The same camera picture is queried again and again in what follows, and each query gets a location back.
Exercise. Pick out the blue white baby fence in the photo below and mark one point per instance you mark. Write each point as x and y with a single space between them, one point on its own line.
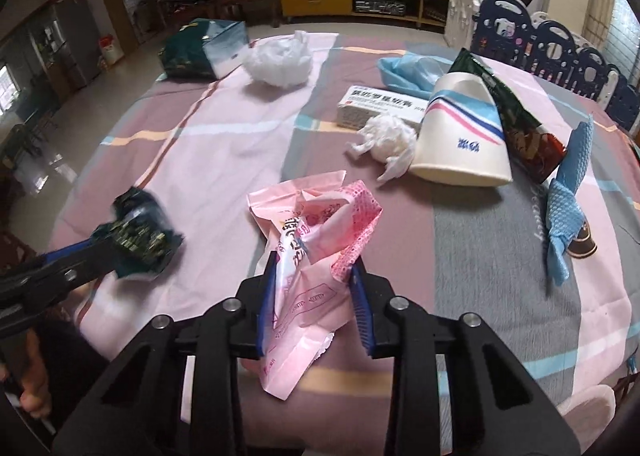
550 46

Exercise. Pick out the white striped paper cup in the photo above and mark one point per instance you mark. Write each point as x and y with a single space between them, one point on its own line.
460 136

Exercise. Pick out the dark green tissue box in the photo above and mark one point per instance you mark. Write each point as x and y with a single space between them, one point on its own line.
190 51

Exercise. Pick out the black audio receiver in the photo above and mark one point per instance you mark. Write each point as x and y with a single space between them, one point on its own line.
380 3

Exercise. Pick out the white medicine box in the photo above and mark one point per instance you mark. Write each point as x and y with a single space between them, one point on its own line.
370 103

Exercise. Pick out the green brown snack wrapper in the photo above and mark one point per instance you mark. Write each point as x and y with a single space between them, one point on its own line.
520 131

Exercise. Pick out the white red sack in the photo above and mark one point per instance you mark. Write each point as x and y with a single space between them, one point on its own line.
111 50

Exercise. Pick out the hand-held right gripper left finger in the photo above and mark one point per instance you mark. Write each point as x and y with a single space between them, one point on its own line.
266 306

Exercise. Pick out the crumpled white tissue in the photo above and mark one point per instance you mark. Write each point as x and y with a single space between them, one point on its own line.
387 136

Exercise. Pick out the dark green packet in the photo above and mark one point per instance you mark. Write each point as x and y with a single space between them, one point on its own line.
145 231

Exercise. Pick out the blue face mask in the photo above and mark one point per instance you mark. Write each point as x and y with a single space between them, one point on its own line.
405 73

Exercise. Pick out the pink snack packet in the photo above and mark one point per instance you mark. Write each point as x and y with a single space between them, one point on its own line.
310 246

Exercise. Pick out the blue waffle cloth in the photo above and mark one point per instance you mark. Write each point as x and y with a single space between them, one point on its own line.
562 201

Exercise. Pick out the person's left hand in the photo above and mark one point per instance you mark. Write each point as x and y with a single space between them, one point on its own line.
35 386

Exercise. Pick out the white crumpled plastic bag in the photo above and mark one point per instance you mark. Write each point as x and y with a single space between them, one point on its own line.
280 61

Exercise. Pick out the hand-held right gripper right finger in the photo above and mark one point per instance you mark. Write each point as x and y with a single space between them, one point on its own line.
361 311

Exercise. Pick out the grey refrigerator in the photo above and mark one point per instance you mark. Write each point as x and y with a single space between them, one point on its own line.
65 51

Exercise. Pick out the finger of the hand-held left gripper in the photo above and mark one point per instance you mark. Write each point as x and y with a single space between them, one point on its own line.
75 249
70 278

